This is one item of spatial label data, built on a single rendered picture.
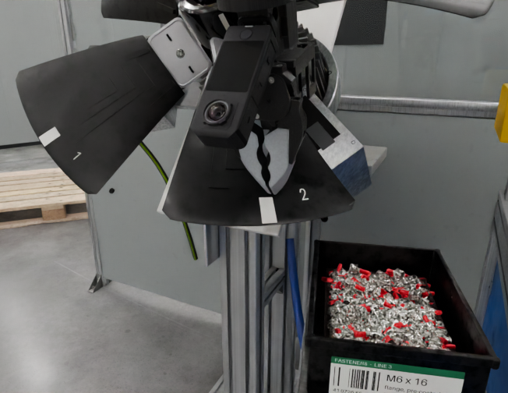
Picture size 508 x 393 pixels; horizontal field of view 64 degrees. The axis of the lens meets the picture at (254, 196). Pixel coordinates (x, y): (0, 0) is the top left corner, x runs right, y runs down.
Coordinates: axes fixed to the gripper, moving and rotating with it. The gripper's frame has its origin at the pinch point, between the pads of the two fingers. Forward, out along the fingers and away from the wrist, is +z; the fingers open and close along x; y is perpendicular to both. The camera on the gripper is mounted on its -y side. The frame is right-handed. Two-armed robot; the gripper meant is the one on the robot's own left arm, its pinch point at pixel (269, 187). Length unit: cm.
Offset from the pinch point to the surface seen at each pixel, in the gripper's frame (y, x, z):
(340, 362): -12.1, -11.3, 9.9
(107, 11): 33, 48, -13
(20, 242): 72, 217, 126
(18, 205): 94, 241, 118
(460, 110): 86, -19, 28
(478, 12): 17.0, -18.1, -13.9
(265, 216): -2.2, -0.2, 2.4
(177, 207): -6.4, 8.3, -0.1
